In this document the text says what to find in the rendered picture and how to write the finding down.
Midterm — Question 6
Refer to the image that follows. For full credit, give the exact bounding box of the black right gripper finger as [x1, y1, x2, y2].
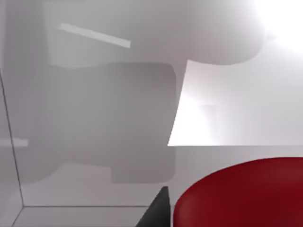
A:
[135, 186, 171, 227]

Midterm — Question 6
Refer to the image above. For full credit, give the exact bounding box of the dark red round cup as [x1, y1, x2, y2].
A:
[173, 157, 303, 227]

